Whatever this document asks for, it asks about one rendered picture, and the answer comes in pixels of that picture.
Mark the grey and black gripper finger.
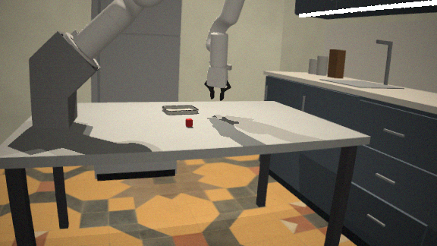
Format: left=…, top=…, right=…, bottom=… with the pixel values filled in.
left=204, top=82, right=215, bottom=99
left=220, top=81, right=231, bottom=101

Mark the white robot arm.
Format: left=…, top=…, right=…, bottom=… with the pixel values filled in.
left=64, top=0, right=245, bottom=71

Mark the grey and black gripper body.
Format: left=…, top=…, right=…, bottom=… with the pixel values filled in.
left=206, top=66, right=228, bottom=88

